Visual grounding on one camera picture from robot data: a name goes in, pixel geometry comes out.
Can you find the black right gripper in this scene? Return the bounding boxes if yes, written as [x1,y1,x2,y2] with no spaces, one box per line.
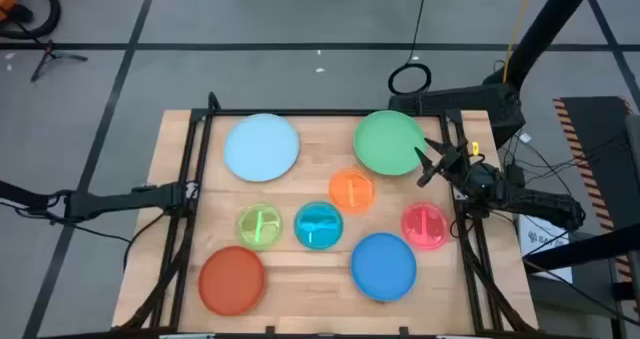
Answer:
[413,137,474,189]

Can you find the large green plate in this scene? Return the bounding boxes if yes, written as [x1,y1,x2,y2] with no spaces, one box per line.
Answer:
[352,109,429,177]

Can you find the small pink-red translucent plate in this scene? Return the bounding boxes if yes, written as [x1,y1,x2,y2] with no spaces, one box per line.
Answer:
[400,201,450,252]

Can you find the small orange translucent plate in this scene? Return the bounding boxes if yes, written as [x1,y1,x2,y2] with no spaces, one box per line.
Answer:
[328,167,377,215]

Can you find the medium blue plate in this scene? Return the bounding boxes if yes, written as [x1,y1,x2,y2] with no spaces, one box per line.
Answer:
[349,232,418,303]

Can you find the small cyan translucent plate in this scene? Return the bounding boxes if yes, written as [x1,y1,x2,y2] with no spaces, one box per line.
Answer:
[293,200,345,251]

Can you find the small yellow-green translucent plate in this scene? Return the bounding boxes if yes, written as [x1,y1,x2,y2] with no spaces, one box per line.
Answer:
[235,202,284,252]

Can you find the medium red-orange plate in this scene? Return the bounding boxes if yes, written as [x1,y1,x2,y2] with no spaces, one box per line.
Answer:
[197,245,267,317]

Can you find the black perforated computer case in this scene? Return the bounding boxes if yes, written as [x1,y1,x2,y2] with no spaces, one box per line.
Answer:
[388,82,526,148]

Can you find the black power adapter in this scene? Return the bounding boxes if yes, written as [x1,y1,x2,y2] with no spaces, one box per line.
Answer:
[504,163,526,188]

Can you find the white cardboard box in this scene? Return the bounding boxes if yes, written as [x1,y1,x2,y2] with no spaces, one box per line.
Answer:
[517,216,575,284]

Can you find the hazard-striped black platform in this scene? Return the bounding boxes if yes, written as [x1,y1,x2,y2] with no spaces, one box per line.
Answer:
[552,95,640,286]

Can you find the black stand pole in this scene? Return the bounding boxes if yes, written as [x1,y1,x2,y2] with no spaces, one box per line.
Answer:
[482,0,599,93]

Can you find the large light blue plate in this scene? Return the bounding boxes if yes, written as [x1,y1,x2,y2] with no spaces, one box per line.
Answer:
[223,112,301,183]

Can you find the black diagonal beam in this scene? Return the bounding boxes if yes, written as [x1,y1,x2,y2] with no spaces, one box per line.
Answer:
[522,222,640,276]

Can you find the black tripod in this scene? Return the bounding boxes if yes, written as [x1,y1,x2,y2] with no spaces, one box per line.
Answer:
[29,38,89,84]

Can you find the black coiled cable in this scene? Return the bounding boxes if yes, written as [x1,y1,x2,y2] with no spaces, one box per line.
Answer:
[387,0,433,96]

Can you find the black metal table frame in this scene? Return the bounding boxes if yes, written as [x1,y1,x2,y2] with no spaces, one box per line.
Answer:
[119,91,539,339]

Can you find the yellow cable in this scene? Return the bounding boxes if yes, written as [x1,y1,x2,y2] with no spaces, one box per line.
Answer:
[502,0,536,83]

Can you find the black floor cable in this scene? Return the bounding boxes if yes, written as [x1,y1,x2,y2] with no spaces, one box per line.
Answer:
[49,211,169,273]

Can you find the black vacuum hose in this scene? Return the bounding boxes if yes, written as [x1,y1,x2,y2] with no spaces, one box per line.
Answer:
[0,0,62,41]

